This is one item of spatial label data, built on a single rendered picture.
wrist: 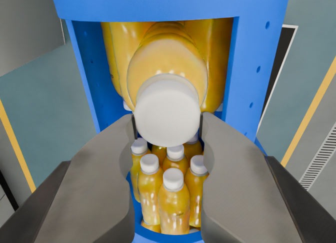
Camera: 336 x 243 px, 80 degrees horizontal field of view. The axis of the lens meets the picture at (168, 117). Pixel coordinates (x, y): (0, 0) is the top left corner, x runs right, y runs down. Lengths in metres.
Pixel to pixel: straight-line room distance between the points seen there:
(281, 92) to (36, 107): 1.92
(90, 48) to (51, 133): 1.69
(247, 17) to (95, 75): 0.26
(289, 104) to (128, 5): 1.75
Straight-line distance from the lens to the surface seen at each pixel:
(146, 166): 0.42
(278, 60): 1.48
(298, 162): 2.33
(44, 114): 1.94
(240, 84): 0.22
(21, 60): 1.20
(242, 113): 0.24
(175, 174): 0.40
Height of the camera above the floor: 1.41
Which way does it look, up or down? 58 degrees down
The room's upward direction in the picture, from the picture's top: 180 degrees counter-clockwise
